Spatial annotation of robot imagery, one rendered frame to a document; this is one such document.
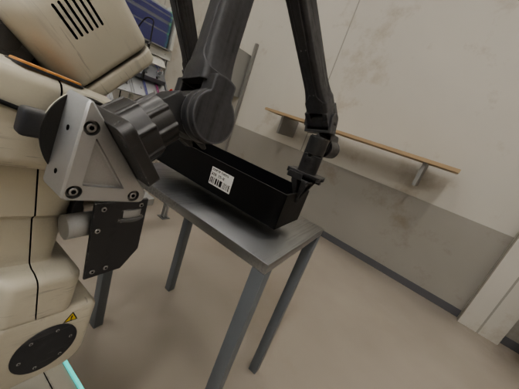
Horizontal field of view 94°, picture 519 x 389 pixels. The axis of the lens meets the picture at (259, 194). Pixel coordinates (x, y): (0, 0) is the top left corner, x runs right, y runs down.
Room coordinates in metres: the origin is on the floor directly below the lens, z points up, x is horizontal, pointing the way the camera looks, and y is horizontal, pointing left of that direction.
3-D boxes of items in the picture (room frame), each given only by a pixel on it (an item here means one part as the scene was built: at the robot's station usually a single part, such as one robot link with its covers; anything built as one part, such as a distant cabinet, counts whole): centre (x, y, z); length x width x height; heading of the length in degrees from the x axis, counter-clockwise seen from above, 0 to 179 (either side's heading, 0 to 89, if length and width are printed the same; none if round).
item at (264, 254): (0.89, 0.13, 0.40); 0.70 x 0.45 x 0.80; 62
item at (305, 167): (0.73, -0.11, 1.04); 0.10 x 0.07 x 0.07; 62
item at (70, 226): (0.46, 0.35, 0.84); 0.28 x 0.16 x 0.22; 62
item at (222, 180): (0.86, 0.14, 0.89); 0.57 x 0.17 x 0.11; 62
